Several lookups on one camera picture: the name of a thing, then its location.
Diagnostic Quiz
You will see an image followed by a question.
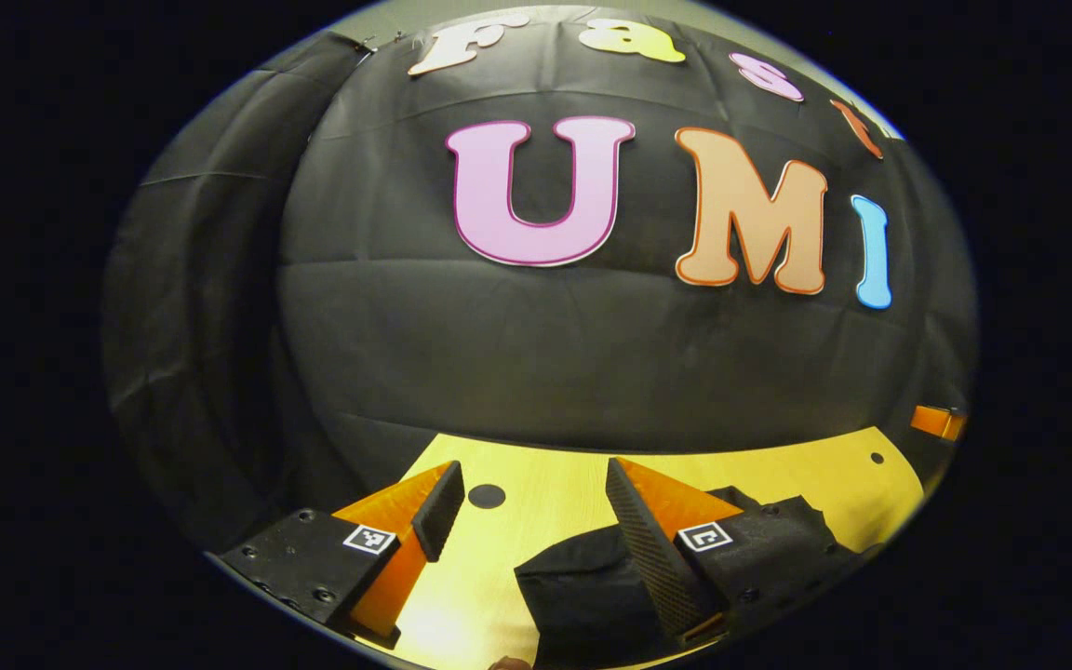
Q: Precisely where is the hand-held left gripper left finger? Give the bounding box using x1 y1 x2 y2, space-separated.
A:
218 461 465 650

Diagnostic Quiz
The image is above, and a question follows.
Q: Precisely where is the black shirt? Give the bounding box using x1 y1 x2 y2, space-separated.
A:
515 484 863 670

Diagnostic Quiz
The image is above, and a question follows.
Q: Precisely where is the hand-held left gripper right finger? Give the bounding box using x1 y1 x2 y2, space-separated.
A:
604 456 861 648

